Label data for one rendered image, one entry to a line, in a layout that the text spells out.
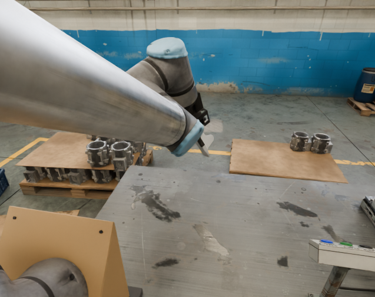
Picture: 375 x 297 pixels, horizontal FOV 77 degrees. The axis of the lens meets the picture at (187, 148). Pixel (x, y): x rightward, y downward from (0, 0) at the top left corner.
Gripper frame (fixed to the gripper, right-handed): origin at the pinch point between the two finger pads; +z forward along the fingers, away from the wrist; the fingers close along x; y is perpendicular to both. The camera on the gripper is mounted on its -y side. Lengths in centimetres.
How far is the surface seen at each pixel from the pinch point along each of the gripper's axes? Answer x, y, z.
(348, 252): -51, 7, 12
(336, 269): -51, 5, 20
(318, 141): 27, 175, 182
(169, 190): 24, -9, 46
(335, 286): -54, 2, 25
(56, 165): 163, -64, 91
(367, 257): -55, 10, 13
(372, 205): -49, 53, 57
